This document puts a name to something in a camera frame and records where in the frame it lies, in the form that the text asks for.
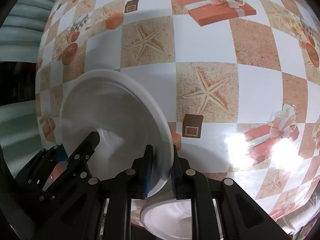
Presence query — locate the white foam bowl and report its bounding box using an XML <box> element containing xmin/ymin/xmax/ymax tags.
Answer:
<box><xmin>140</xmin><ymin>192</ymin><xmax>192</xmax><ymax>239</ymax></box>
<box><xmin>60</xmin><ymin>69</ymin><xmax>174</xmax><ymax>197</ymax></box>

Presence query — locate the teal curtain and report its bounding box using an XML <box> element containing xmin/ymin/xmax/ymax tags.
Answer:
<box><xmin>1</xmin><ymin>0</ymin><xmax>55</xmax><ymax>176</ymax></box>

